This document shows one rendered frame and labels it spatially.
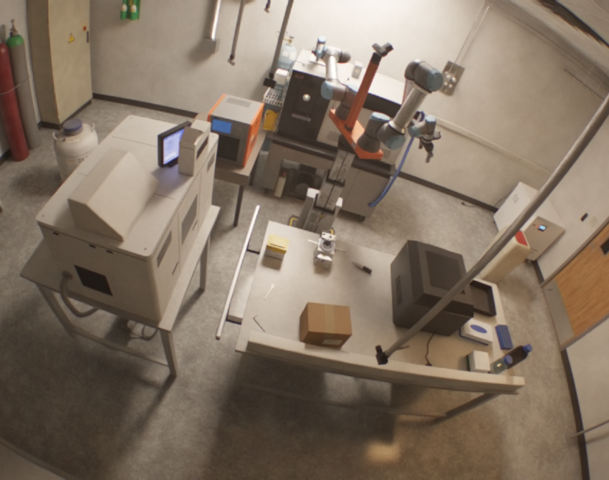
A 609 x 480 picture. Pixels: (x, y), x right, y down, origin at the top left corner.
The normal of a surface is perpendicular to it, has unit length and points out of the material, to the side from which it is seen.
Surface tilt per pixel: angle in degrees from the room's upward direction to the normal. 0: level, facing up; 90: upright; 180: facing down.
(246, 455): 0
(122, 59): 90
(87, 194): 0
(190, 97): 90
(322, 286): 0
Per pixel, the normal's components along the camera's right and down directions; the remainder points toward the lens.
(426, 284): 0.26, -0.64
